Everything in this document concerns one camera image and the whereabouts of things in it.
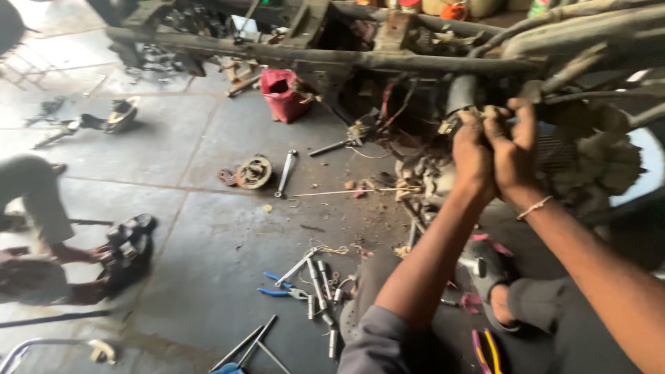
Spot person's grey trousers leg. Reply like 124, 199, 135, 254
338, 255, 577, 374

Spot long grey T-handle spanner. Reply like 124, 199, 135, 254
209, 314, 293, 374

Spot dirty motorcycle engine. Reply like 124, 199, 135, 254
392, 99, 647, 219

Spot beige wiring connector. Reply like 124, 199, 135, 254
438, 105, 514, 137

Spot chrome tube guard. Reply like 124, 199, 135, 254
0, 338, 117, 374

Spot large rusty sprocket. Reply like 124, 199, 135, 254
235, 155, 273, 191

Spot blue handled pliers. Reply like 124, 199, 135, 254
257, 271, 310, 301

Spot pale thread bracelet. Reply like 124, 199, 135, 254
516, 195, 553, 221

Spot black and white motorcycle part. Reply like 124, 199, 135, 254
32, 97, 141, 150

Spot black sandal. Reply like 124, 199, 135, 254
459, 239, 520, 333

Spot pink and yellow handled pliers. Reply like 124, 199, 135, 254
471, 328, 504, 374

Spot black rod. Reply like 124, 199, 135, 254
0, 310, 113, 329

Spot grey socket wrench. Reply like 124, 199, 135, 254
309, 135, 363, 158

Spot rusty motorcycle frame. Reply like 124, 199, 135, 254
86, 0, 665, 131

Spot thin pale stick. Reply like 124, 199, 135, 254
290, 186, 423, 198

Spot person's right hand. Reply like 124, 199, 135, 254
482, 98, 539, 204

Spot pink cloth scrap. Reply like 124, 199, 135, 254
469, 233, 514, 257

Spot person's left hand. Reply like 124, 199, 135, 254
451, 109, 499, 205

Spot group of silver socket bits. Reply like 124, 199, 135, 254
304, 257, 359, 360

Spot silver ring spanner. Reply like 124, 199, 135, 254
274, 149, 298, 198

